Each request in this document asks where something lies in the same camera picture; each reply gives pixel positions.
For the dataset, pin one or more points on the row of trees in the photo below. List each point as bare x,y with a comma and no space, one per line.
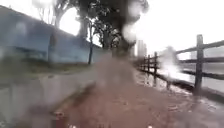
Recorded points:
110,13

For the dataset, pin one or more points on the grey paved strip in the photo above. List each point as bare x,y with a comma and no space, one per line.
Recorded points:
33,96

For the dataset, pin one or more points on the red paved path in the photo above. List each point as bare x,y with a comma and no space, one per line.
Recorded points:
126,103

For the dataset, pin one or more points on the grey water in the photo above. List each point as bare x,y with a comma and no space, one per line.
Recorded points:
216,85

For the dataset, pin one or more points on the dark wooden rail fence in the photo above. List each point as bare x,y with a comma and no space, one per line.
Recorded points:
199,66

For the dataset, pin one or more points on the distant tall buildings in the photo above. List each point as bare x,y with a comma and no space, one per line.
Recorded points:
141,49

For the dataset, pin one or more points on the long blue wall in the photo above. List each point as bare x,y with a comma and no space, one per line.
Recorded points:
30,40

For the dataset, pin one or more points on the grass strip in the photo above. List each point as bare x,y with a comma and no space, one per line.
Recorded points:
33,67

